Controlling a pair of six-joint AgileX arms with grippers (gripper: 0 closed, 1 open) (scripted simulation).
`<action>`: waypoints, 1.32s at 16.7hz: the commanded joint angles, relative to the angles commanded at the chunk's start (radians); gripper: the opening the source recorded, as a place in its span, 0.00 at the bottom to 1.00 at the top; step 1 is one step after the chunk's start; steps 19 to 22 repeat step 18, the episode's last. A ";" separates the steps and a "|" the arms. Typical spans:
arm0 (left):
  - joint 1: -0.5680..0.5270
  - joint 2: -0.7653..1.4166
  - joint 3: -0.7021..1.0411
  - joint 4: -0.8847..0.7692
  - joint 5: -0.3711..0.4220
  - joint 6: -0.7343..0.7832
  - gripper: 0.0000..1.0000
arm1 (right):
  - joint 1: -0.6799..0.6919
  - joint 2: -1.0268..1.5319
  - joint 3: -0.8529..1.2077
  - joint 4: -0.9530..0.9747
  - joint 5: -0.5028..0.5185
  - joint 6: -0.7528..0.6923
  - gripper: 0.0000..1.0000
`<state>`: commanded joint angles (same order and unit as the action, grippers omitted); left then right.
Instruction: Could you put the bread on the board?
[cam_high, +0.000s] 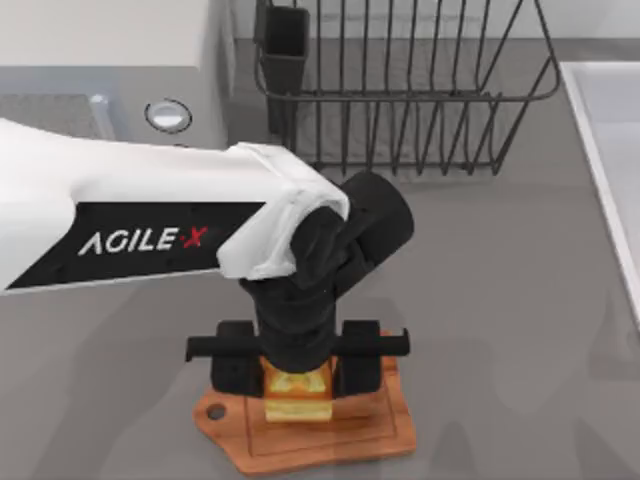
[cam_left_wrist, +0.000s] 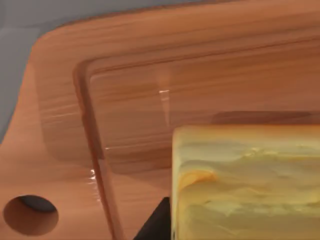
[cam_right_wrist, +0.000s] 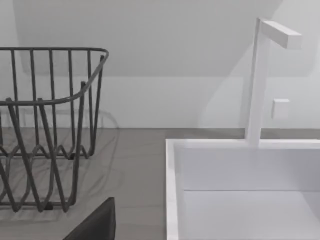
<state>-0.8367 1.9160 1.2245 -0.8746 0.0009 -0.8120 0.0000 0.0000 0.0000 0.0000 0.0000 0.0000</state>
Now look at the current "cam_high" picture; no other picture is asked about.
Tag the golden yellow bread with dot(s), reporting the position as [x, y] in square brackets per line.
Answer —
[299, 400]

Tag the wooden cutting board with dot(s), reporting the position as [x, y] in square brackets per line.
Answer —
[320, 450]

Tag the round microwave knob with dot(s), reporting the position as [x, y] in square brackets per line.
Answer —
[168, 116]

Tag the grey mesh microwave window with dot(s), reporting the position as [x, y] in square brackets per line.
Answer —
[45, 112]

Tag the dark utensil holder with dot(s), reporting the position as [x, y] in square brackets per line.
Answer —
[285, 45]

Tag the pale microwave oven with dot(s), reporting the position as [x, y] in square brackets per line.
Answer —
[100, 35]

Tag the white sink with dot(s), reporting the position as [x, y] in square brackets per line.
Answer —
[607, 150]

